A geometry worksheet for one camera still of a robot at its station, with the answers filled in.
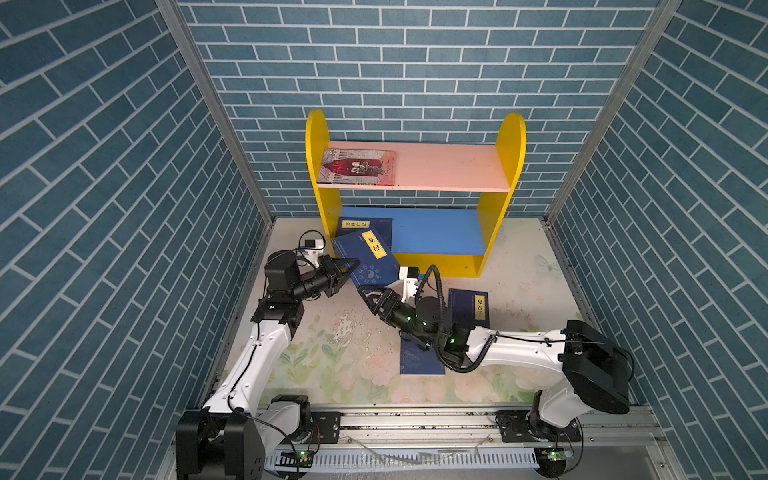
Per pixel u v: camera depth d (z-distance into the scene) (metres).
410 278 0.69
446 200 1.19
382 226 0.99
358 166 0.77
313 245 0.72
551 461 0.72
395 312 0.65
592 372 0.44
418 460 0.71
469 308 0.95
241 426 0.39
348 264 0.73
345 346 0.88
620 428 0.76
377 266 0.74
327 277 0.67
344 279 0.70
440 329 0.54
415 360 0.84
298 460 0.72
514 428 0.74
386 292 0.64
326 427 0.74
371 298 0.71
